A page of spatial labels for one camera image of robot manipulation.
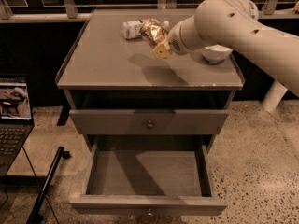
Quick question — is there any crushed orange soda can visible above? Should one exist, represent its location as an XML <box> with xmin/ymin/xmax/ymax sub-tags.
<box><xmin>139</xmin><ymin>19</ymin><xmax>167</xmax><ymax>49</ymax></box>

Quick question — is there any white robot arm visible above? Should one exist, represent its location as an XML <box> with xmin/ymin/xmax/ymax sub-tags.
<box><xmin>152</xmin><ymin>0</ymin><xmax>299</xmax><ymax>96</ymax></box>

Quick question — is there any grey drawer cabinet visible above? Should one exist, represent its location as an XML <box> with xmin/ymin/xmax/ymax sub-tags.
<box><xmin>54</xmin><ymin>8</ymin><xmax>246</xmax><ymax>154</ymax></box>

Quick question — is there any closed grey top drawer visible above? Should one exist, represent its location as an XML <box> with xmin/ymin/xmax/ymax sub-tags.
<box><xmin>69</xmin><ymin>109</ymin><xmax>228</xmax><ymax>135</ymax></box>

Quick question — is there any open grey middle drawer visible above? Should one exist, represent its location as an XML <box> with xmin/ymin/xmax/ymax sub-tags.
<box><xmin>70</xmin><ymin>135</ymin><xmax>227</xmax><ymax>216</ymax></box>

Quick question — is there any white plastic bottle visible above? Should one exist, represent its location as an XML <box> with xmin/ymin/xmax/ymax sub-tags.
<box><xmin>121</xmin><ymin>18</ymin><xmax>170</xmax><ymax>41</ymax></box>

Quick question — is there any white ceramic bowl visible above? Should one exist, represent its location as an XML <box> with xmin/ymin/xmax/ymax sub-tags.
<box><xmin>201</xmin><ymin>45</ymin><xmax>233</xmax><ymax>63</ymax></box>

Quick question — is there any white diagonal pole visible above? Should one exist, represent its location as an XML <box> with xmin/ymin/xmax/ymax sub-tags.
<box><xmin>261</xmin><ymin>81</ymin><xmax>288</xmax><ymax>112</ymax></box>

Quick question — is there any black laptop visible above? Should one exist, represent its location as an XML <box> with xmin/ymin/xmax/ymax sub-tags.
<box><xmin>0</xmin><ymin>74</ymin><xmax>34</xmax><ymax>176</ymax></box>

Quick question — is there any black stand leg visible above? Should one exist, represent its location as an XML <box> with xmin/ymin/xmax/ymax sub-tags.
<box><xmin>26</xmin><ymin>147</ymin><xmax>65</xmax><ymax>224</ymax></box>

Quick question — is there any black laptop cable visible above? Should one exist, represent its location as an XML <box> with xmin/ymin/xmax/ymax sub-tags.
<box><xmin>0</xmin><ymin>147</ymin><xmax>60</xmax><ymax>224</ymax></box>

